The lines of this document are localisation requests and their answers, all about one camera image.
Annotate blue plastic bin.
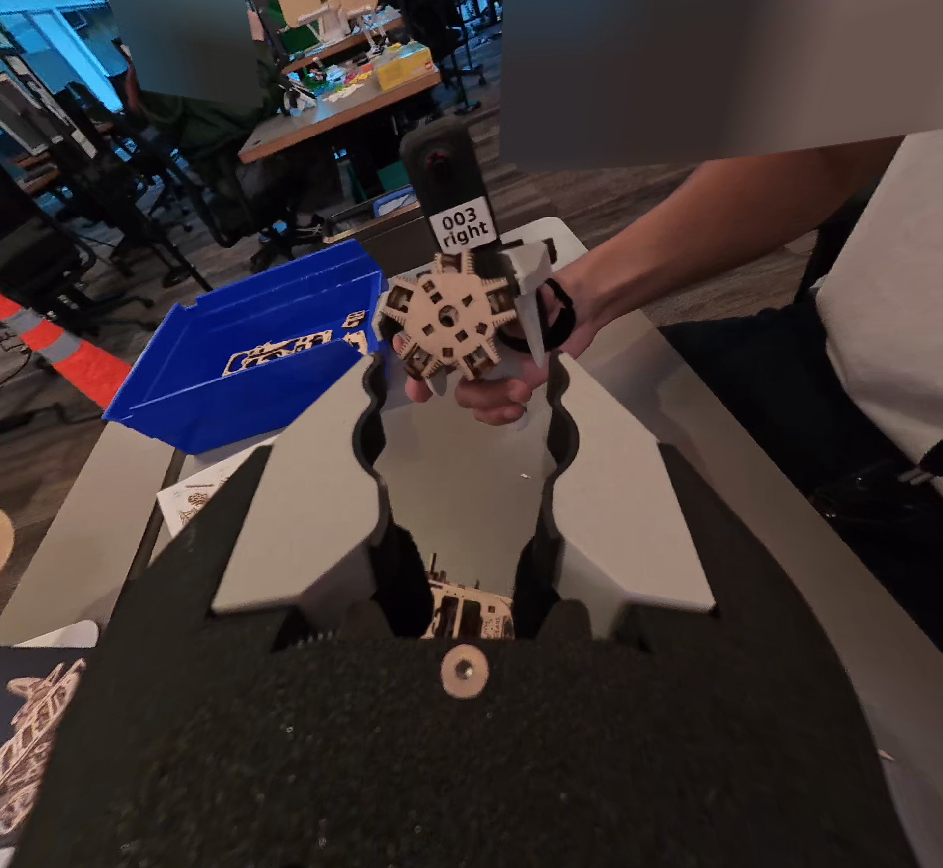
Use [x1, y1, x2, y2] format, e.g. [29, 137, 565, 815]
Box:
[103, 238, 388, 455]

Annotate wooden radial engine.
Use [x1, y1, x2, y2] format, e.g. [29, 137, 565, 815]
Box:
[372, 249, 520, 381]

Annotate yellow box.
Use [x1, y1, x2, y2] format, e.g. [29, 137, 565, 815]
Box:
[376, 43, 436, 92]

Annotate wooden background desk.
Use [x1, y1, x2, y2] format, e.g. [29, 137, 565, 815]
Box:
[239, 14, 443, 162]

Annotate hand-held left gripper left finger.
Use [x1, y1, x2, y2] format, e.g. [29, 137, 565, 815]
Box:
[212, 353, 393, 617]

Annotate wooden parts sheet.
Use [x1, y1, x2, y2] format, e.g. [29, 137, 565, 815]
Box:
[221, 308, 369, 376]

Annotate black model kit box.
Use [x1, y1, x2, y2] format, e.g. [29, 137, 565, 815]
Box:
[0, 647, 89, 868]

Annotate person's right forearm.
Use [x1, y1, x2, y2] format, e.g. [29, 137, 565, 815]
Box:
[578, 135, 907, 339]

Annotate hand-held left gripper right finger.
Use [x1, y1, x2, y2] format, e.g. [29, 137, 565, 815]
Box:
[544, 353, 717, 639]

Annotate person's dark trousers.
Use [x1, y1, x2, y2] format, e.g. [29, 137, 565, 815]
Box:
[659, 294, 943, 589]

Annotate wooden biplane model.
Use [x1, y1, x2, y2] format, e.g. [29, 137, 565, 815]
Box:
[420, 551, 514, 639]

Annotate person's right hand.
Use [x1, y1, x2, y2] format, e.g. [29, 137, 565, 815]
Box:
[392, 266, 603, 427]

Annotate orange striped traffic cone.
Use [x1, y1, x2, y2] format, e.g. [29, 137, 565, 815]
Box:
[0, 294, 134, 408]

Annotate instruction booklet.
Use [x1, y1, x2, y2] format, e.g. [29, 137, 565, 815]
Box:
[156, 452, 251, 538]

